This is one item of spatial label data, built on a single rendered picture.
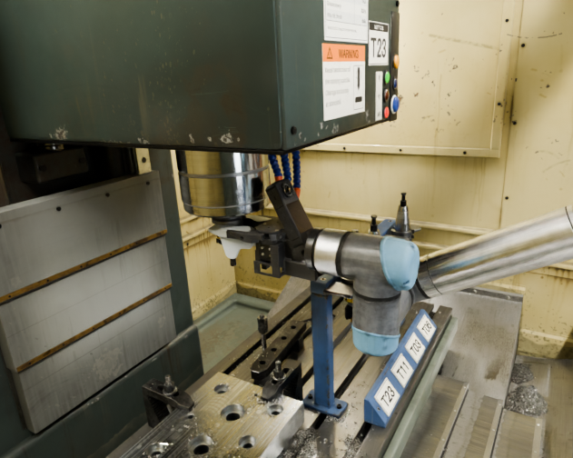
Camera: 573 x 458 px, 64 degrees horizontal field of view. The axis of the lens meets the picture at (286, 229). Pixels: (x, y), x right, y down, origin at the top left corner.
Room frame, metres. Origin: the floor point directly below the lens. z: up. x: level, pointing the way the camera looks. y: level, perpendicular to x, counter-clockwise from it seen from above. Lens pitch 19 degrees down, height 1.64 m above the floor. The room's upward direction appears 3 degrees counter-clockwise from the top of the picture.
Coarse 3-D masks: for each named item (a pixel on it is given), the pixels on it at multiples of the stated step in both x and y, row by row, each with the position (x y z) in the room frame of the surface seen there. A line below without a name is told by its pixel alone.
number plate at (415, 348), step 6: (414, 336) 1.07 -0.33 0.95; (408, 342) 1.04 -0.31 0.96; (414, 342) 1.06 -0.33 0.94; (420, 342) 1.07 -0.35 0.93; (408, 348) 1.02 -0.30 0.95; (414, 348) 1.04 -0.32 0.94; (420, 348) 1.05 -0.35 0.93; (414, 354) 1.02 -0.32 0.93; (420, 354) 1.03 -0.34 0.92; (414, 360) 1.01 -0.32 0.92
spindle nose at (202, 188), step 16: (176, 160) 0.77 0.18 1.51; (192, 160) 0.73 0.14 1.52; (208, 160) 0.72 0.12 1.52; (224, 160) 0.72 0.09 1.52; (240, 160) 0.73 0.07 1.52; (256, 160) 0.75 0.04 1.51; (192, 176) 0.73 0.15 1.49; (208, 176) 0.72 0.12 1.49; (224, 176) 0.72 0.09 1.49; (240, 176) 0.72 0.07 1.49; (256, 176) 0.74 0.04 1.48; (192, 192) 0.73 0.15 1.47; (208, 192) 0.72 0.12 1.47; (224, 192) 0.72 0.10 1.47; (240, 192) 0.72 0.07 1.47; (256, 192) 0.74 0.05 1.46; (192, 208) 0.74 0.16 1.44; (208, 208) 0.72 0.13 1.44; (224, 208) 0.72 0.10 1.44; (240, 208) 0.72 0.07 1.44; (256, 208) 0.74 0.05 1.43
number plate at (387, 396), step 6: (384, 384) 0.88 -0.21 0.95; (390, 384) 0.89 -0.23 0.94; (378, 390) 0.86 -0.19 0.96; (384, 390) 0.86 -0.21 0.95; (390, 390) 0.88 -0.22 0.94; (378, 396) 0.84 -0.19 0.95; (384, 396) 0.85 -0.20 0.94; (390, 396) 0.86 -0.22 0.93; (396, 396) 0.87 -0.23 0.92; (378, 402) 0.83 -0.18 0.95; (384, 402) 0.84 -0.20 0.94; (390, 402) 0.85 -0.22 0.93; (396, 402) 0.86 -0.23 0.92; (384, 408) 0.82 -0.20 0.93; (390, 408) 0.84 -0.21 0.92
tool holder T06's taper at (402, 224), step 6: (402, 210) 1.17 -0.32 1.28; (408, 210) 1.17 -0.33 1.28; (402, 216) 1.16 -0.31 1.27; (408, 216) 1.17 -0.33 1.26; (396, 222) 1.17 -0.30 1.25; (402, 222) 1.16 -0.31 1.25; (408, 222) 1.16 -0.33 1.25; (396, 228) 1.17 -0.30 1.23; (402, 228) 1.16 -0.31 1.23; (408, 228) 1.16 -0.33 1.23
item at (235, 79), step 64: (0, 0) 0.88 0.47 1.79; (64, 0) 0.79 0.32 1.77; (128, 0) 0.71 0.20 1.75; (192, 0) 0.65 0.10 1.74; (256, 0) 0.60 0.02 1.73; (320, 0) 0.68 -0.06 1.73; (384, 0) 0.89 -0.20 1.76; (0, 64) 0.91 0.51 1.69; (64, 64) 0.80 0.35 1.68; (128, 64) 0.72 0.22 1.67; (192, 64) 0.66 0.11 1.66; (256, 64) 0.60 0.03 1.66; (320, 64) 0.67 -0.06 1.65; (64, 128) 0.82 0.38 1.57; (128, 128) 0.73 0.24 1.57; (192, 128) 0.66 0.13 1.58; (256, 128) 0.60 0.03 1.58; (320, 128) 0.67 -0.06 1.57
